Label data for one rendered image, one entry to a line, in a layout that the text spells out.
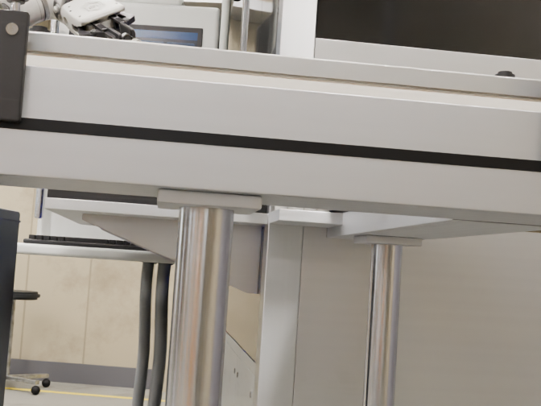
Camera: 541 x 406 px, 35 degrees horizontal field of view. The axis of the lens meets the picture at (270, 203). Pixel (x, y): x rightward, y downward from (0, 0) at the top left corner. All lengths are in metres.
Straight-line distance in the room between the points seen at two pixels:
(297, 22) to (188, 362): 0.97
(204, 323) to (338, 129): 0.20
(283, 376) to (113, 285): 3.89
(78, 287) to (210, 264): 4.73
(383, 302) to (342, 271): 0.22
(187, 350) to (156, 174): 0.16
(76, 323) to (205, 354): 4.73
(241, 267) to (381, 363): 0.40
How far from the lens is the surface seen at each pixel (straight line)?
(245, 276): 1.65
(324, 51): 1.61
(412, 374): 1.62
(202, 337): 0.76
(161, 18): 2.65
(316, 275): 1.56
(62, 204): 1.57
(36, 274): 5.56
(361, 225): 1.30
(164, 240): 1.64
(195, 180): 0.72
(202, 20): 2.63
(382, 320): 1.37
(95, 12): 1.72
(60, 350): 5.52
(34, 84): 0.74
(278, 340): 1.56
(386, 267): 1.37
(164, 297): 2.63
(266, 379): 1.56
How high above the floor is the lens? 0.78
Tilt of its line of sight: 4 degrees up
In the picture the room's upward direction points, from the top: 4 degrees clockwise
